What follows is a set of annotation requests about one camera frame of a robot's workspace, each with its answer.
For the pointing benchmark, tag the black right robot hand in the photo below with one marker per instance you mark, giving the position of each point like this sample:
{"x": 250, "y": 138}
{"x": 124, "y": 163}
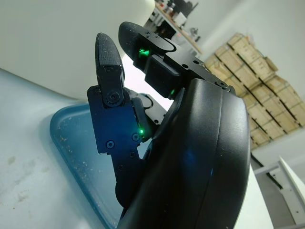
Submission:
{"x": 190, "y": 155}

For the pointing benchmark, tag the white two-slot toaster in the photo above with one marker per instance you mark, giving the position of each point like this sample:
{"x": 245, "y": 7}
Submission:
{"x": 59, "y": 47}

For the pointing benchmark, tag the blue plastic tray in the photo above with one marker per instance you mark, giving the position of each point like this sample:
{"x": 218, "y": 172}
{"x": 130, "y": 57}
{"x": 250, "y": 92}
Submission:
{"x": 76, "y": 148}

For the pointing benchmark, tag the wooden-top desk with clutter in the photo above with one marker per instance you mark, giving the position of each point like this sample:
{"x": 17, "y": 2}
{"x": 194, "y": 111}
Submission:
{"x": 176, "y": 28}

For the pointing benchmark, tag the white table with frame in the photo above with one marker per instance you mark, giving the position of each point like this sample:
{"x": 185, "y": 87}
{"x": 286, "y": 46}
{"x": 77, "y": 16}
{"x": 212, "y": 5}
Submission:
{"x": 290, "y": 176}

